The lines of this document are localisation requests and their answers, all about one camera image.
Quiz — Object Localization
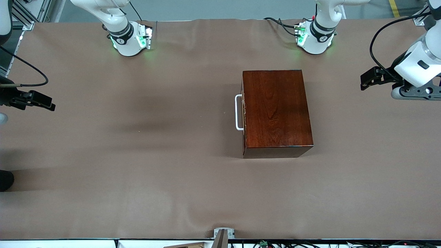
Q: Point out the wooden drawer with white handle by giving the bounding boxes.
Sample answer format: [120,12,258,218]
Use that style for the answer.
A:
[235,73,246,156]

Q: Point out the black round object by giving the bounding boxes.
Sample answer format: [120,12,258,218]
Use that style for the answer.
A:
[0,170,15,192]

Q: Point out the dark brown wooden cabinet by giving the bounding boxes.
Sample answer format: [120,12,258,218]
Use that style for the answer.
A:
[242,70,314,159]

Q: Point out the brown table cover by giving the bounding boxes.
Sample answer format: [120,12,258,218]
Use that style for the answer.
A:
[0,18,441,240]

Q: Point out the flat wooden piece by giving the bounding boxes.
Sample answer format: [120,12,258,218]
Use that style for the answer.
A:
[163,242,206,248]

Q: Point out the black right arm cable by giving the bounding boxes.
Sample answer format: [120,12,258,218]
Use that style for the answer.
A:
[0,46,49,87]

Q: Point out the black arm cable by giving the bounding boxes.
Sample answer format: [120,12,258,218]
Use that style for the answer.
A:
[0,46,49,87]
[370,12,432,82]

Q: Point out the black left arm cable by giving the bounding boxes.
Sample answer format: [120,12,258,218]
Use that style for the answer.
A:
[370,12,432,82]

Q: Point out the aluminium table edge rail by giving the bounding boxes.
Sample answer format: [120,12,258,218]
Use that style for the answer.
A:
[0,30,25,79]

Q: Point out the aluminium frame profile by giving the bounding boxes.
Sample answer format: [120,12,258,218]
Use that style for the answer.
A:
[12,0,52,31]
[412,3,431,27]

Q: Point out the black left base cables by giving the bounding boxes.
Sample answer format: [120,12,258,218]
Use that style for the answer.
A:
[264,17,312,38]

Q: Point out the black right base cable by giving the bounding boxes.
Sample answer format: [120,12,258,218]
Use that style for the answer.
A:
[129,0,143,22]

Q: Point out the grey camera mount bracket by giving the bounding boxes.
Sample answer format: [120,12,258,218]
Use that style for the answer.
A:
[213,227,236,248]

